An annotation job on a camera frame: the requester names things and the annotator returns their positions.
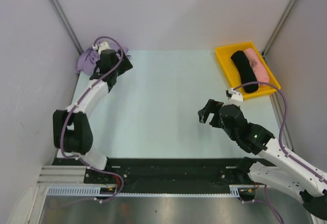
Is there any purple t shirt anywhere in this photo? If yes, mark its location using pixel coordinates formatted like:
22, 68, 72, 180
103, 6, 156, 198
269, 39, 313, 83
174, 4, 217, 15
77, 44, 127, 76

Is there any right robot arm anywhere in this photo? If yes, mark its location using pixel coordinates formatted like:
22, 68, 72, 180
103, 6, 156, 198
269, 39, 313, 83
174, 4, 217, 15
198, 99, 326, 220

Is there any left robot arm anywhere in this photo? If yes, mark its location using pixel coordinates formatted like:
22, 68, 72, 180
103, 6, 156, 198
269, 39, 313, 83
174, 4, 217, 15
53, 49, 133, 183

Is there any rolled black t shirt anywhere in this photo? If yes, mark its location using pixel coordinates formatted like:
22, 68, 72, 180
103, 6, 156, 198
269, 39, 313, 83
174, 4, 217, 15
231, 51, 257, 84

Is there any yellow plastic tray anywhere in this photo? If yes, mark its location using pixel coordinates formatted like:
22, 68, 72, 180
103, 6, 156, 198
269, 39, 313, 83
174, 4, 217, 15
215, 41, 281, 99

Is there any rolled pink t shirt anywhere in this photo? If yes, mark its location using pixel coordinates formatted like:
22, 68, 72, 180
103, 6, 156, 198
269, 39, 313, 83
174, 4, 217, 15
244, 48, 270, 87

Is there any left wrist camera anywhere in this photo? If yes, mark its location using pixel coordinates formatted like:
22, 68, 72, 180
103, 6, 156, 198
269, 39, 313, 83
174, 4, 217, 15
92, 41, 111, 55

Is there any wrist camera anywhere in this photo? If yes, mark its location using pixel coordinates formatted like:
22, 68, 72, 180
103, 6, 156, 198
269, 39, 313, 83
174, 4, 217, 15
92, 41, 111, 55
226, 88, 243, 102

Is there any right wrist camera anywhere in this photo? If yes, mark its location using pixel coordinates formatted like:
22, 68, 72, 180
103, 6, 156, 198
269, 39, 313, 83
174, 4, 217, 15
226, 88, 243, 102

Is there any white slotted cable duct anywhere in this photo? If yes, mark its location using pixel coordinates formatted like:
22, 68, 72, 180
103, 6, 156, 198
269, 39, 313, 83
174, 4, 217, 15
46, 186, 240, 198

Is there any left aluminium corner post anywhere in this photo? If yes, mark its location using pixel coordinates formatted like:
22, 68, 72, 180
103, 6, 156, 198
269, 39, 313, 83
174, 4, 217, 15
48, 0, 83, 54

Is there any aluminium corner post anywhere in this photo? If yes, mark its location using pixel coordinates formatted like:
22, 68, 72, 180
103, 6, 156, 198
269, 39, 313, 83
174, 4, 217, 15
261, 0, 299, 59
48, 0, 83, 54

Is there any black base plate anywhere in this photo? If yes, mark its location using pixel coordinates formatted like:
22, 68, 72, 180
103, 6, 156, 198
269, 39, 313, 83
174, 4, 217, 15
52, 157, 279, 194

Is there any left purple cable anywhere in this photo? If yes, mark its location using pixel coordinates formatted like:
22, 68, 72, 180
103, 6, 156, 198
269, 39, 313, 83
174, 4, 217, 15
58, 36, 125, 158

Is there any aluminium frame rail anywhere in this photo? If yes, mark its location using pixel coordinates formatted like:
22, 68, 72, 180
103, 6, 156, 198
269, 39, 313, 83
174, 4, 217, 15
37, 165, 86, 185

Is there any right aluminium corner post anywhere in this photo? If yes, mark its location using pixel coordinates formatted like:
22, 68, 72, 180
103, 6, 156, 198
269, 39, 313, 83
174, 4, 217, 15
261, 0, 299, 59

